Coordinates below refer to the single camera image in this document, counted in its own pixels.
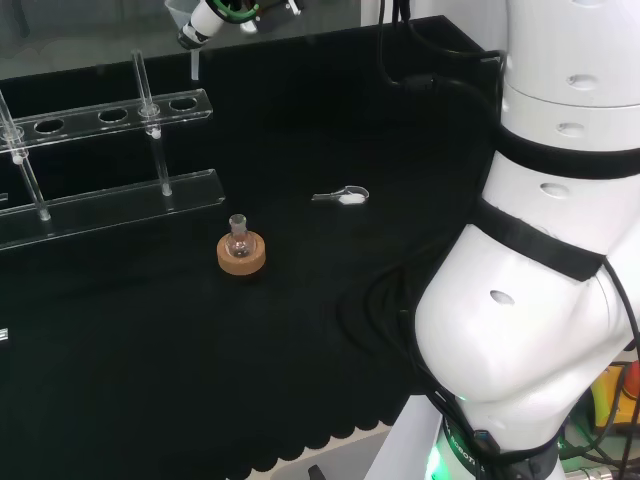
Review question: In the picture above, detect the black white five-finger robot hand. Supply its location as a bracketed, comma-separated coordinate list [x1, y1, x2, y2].
[175, 0, 261, 50]

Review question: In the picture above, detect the clear plastic funnel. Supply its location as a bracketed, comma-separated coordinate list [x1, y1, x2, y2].
[164, 0, 202, 82]

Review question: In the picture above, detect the clear acrylic funnel stand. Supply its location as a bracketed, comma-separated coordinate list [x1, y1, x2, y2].
[0, 49, 226, 251]

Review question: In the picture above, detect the small glass round-bottom flask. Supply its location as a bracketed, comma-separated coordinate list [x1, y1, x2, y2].
[225, 213, 253, 260]

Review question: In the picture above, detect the black bench cloth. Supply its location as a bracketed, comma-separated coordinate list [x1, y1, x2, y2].
[0, 13, 506, 474]

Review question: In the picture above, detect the yellow stop button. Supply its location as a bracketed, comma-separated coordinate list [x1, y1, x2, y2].
[592, 360, 640, 432]

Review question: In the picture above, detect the green cable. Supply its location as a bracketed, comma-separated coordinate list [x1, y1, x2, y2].
[207, 0, 262, 24]

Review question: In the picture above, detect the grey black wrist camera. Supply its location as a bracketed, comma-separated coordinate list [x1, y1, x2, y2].
[239, 0, 304, 36]

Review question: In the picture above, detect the black cable with inline plug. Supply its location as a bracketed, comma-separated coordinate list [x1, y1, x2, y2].
[375, 0, 504, 151]

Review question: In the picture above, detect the cork ring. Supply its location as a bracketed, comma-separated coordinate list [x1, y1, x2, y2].
[216, 230, 267, 276]

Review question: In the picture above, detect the black cable bundle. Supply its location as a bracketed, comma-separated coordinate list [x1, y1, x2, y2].
[334, 249, 454, 419]

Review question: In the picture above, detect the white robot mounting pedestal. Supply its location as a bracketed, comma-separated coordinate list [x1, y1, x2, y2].
[367, 392, 446, 480]

